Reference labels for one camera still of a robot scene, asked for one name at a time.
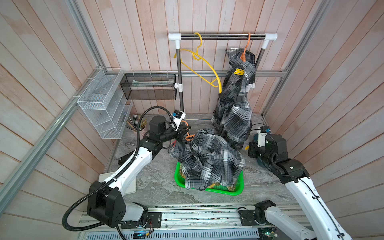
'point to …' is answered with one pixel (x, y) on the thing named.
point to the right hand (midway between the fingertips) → (250, 142)
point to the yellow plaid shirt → (231, 188)
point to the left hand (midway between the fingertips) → (189, 129)
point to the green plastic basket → (237, 190)
